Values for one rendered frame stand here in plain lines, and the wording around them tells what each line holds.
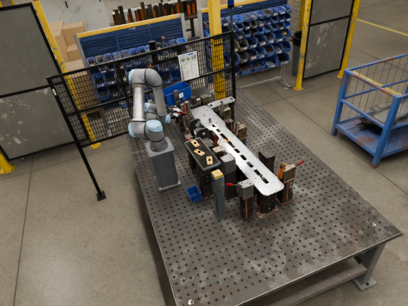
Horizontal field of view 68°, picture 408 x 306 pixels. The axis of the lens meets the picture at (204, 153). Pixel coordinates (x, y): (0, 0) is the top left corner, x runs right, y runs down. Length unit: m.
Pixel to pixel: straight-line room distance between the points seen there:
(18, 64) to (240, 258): 3.33
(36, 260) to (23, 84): 2.08
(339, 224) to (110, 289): 2.03
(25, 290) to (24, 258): 0.38
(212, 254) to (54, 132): 3.12
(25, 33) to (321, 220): 3.60
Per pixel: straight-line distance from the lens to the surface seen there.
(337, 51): 5.87
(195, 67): 3.38
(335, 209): 2.56
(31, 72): 4.29
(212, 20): 3.38
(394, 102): 3.64
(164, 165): 2.52
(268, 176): 2.29
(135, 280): 3.07
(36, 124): 4.60
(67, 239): 3.64
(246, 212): 2.32
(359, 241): 2.42
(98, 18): 9.01
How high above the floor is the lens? 2.57
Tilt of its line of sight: 39 degrees down
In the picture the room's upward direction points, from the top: 7 degrees counter-clockwise
